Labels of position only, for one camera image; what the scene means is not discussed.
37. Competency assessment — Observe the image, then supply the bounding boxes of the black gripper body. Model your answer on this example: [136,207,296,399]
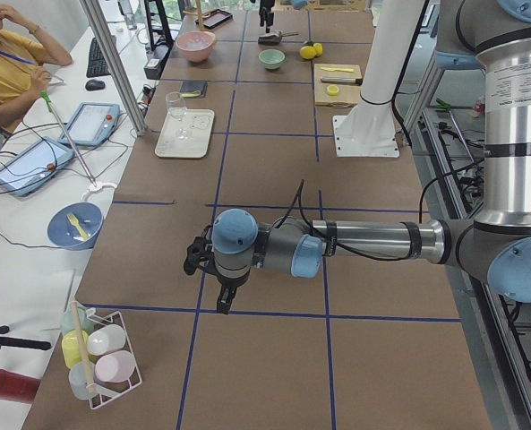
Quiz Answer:
[204,252,250,299]
[259,0,274,21]

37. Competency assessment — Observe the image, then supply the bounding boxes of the clear wine glass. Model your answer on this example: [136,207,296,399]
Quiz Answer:
[166,91,189,140]

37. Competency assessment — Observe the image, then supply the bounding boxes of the blue bowl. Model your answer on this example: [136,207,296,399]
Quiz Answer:
[47,202,104,251]

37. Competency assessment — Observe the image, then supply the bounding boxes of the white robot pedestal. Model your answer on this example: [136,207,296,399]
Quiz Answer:
[333,0,428,158]

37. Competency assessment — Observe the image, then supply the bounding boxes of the steel muddler black cap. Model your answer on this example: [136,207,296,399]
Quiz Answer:
[321,76,363,86]

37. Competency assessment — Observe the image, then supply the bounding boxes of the metal grabber stick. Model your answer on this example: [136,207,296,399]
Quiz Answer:
[40,90,117,202]

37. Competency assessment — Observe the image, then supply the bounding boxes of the pink plastic cup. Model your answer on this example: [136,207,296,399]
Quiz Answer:
[95,350,136,383]

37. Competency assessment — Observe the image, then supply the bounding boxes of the yellow lemon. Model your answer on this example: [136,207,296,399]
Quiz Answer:
[313,42,323,57]
[299,45,317,60]

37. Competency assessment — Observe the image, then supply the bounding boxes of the white wire cup rack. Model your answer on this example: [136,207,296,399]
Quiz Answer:
[68,300,142,410]

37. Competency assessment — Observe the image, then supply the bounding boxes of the wooden stand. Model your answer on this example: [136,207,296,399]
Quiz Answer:
[195,0,205,31]

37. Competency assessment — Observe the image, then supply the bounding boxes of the yellow plastic knife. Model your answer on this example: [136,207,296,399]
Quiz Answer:
[320,66,355,73]

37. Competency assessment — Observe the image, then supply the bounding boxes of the translucent grey cup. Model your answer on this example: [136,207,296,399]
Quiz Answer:
[68,362,96,400]

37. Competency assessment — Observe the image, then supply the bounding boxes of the wooden cutting board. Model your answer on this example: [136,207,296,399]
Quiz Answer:
[313,64,363,106]

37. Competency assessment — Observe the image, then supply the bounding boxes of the green ceramic bowl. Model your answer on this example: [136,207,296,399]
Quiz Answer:
[258,48,286,71]

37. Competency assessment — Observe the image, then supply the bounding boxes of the metal ice scoop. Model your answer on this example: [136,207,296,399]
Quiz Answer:
[258,30,299,46]

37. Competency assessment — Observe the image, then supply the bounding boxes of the grey folded cloth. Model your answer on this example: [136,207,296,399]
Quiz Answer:
[179,80,208,99]

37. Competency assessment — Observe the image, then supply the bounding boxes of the black keyboard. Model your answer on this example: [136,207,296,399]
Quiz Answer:
[86,38,110,78]

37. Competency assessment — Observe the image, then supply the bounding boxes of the half lemon slice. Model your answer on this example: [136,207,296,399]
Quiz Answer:
[326,84,340,97]

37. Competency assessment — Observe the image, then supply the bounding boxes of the white bear tray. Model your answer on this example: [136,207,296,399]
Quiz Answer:
[154,109,215,159]

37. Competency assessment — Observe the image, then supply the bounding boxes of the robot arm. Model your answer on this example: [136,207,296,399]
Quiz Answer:
[184,1,531,314]
[258,0,308,33]

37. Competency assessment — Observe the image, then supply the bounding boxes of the black tripod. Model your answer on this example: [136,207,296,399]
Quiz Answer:
[0,325,52,350]

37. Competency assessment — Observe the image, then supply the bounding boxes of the aluminium frame post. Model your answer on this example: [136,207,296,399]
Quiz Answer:
[80,0,147,136]

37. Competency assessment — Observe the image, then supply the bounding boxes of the yellow plastic cup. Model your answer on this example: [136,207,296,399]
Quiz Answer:
[61,330,81,369]

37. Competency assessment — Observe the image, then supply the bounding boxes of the person in yellow shirt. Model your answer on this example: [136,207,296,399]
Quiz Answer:
[0,4,73,133]

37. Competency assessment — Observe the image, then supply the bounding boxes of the green plastic cup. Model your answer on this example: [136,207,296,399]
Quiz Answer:
[60,305,94,336]

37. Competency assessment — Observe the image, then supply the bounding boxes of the black computer mouse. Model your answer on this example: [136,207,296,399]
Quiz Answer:
[85,79,106,91]

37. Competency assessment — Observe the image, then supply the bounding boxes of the near blue teach pendant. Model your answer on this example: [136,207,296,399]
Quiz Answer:
[0,137,74,197]

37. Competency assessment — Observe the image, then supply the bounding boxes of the yellow plastic fork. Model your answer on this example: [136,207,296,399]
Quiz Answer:
[66,212,90,241]

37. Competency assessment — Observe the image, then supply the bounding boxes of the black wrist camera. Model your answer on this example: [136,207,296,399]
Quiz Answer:
[183,225,217,276]

